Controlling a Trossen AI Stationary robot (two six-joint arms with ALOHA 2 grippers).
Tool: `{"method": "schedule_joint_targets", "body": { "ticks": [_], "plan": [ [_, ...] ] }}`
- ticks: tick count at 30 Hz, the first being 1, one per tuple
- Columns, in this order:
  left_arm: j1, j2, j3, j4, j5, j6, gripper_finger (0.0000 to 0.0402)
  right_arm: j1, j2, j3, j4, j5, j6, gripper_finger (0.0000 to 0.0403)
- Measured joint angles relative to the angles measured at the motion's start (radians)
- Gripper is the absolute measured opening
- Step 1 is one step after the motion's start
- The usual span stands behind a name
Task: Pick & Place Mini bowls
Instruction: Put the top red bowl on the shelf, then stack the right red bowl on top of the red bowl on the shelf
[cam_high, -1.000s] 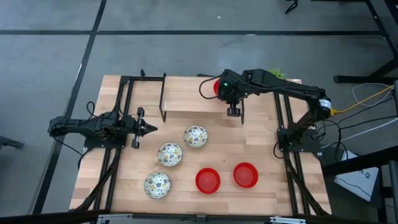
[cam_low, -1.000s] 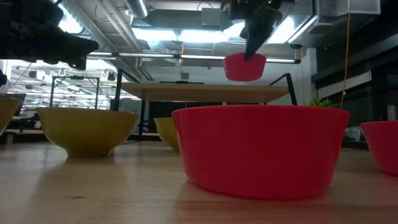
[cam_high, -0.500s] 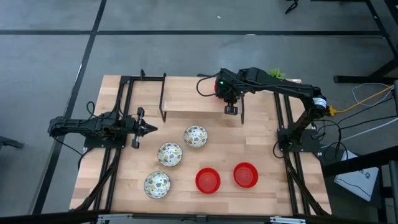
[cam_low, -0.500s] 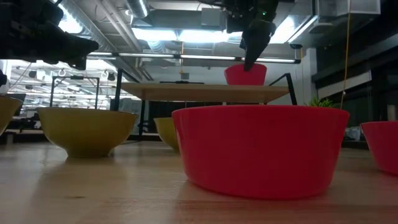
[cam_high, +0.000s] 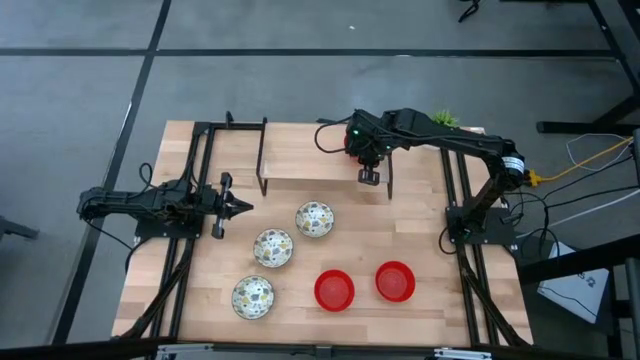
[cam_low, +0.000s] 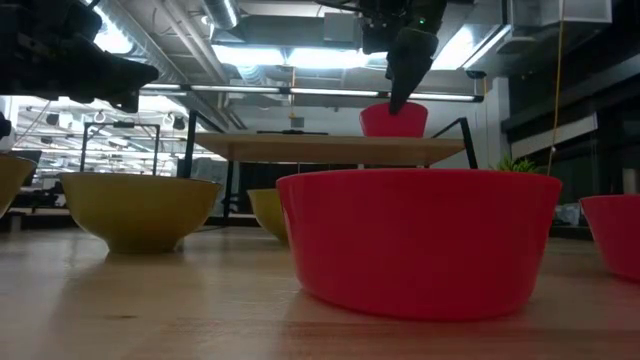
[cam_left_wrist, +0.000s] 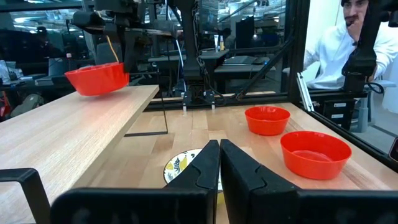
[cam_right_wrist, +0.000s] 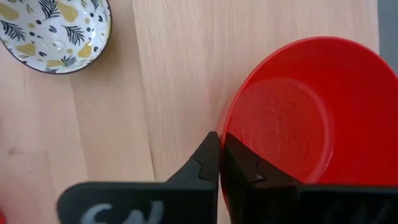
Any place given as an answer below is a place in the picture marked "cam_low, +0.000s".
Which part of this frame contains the wooden shelf with black legs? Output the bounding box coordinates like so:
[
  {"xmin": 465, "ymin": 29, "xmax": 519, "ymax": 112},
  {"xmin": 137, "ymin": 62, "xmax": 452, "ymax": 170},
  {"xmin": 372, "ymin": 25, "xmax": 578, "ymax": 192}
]
[{"xmin": 177, "ymin": 110, "xmax": 479, "ymax": 227}]

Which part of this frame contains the silver air duct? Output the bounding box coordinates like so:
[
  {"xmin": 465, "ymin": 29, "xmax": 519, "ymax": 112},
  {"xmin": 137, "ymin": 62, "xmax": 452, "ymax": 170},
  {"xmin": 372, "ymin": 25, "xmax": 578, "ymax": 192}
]
[{"xmin": 201, "ymin": 0, "xmax": 242, "ymax": 31}]

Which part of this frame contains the red plastic mini bowl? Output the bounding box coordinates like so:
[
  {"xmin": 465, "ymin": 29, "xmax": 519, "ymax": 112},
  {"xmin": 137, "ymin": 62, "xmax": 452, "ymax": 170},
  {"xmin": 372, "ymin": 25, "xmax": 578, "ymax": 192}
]
[
  {"xmin": 358, "ymin": 101, "xmax": 430, "ymax": 139},
  {"xmin": 275, "ymin": 168, "xmax": 564, "ymax": 322},
  {"xmin": 579, "ymin": 194, "xmax": 640, "ymax": 282}
]

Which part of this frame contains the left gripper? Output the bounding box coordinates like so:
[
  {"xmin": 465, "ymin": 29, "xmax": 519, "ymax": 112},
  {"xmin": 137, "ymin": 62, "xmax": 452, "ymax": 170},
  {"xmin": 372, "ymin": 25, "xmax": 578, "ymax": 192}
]
[{"xmin": 0, "ymin": 0, "xmax": 160, "ymax": 114}]

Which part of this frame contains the long LED light bar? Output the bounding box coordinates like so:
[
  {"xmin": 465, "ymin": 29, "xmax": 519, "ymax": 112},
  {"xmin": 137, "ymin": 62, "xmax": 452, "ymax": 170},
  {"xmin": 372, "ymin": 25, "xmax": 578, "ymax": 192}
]
[{"xmin": 138, "ymin": 83, "xmax": 484, "ymax": 104}]

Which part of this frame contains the yellow power cable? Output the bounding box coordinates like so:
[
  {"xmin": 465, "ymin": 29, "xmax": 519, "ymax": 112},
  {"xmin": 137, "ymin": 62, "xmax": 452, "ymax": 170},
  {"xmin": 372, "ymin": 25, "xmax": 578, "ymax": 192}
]
[{"xmin": 546, "ymin": 0, "xmax": 567, "ymax": 176}]

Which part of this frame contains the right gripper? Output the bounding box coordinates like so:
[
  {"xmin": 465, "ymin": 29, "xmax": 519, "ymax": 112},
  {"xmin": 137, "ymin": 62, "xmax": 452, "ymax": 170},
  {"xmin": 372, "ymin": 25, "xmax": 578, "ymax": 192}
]
[{"xmin": 359, "ymin": 0, "xmax": 449, "ymax": 116}]

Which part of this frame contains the green plant in white pot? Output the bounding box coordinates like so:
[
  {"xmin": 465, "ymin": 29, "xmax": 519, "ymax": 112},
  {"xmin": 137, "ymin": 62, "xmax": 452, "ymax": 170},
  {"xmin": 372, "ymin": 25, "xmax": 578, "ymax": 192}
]
[{"xmin": 492, "ymin": 153, "xmax": 544, "ymax": 175}]

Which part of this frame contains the black aluminium frame rail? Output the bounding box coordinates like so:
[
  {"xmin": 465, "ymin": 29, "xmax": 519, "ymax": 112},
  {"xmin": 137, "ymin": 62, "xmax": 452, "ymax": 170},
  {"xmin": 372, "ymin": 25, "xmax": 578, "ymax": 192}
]
[
  {"xmin": 548, "ymin": 224, "xmax": 587, "ymax": 240},
  {"xmin": 0, "ymin": 207, "xmax": 71, "ymax": 234}
]

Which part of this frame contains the black background metal frame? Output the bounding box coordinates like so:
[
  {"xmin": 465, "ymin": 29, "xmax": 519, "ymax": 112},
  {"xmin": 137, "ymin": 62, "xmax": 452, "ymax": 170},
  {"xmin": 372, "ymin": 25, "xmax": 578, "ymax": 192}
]
[{"xmin": 79, "ymin": 121, "xmax": 162, "ymax": 177}]

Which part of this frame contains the grey ceiling box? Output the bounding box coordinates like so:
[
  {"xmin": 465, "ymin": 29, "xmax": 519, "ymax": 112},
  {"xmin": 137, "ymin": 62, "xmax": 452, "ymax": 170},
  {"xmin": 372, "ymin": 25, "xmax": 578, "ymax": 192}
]
[{"xmin": 323, "ymin": 12, "xmax": 364, "ymax": 44}]

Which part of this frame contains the yellow patterned mini bowl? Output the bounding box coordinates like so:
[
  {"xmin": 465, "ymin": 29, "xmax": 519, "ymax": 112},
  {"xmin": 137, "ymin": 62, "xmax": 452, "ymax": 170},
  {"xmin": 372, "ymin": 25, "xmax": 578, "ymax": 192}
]
[
  {"xmin": 0, "ymin": 153, "xmax": 37, "ymax": 219},
  {"xmin": 58, "ymin": 172, "xmax": 224, "ymax": 255},
  {"xmin": 246, "ymin": 188, "xmax": 290, "ymax": 245}
]

